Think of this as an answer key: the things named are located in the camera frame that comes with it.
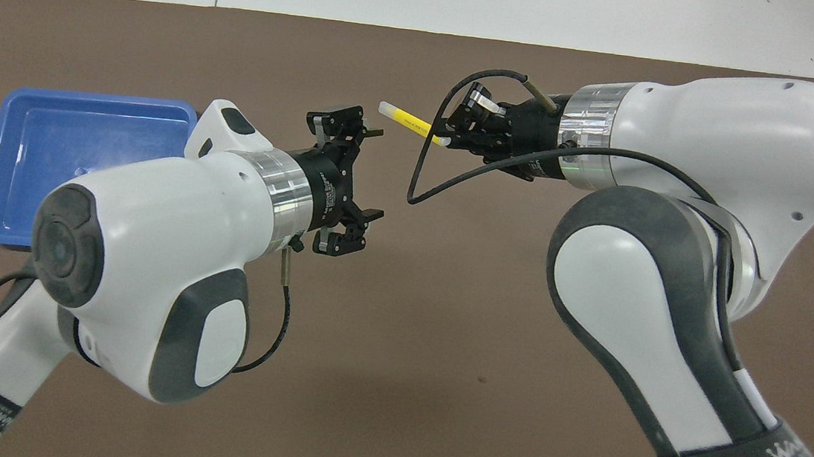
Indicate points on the brown table mat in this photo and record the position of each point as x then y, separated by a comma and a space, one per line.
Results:
441, 336

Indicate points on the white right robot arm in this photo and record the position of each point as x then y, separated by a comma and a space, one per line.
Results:
685, 136

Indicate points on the blue plastic tray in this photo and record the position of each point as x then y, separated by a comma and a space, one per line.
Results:
49, 149

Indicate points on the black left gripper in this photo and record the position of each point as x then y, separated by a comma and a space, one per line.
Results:
325, 187

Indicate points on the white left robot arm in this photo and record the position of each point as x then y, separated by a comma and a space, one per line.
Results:
152, 234

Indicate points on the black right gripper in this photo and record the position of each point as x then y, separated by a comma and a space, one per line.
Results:
527, 139

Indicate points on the yellow pen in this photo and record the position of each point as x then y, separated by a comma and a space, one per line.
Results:
406, 118

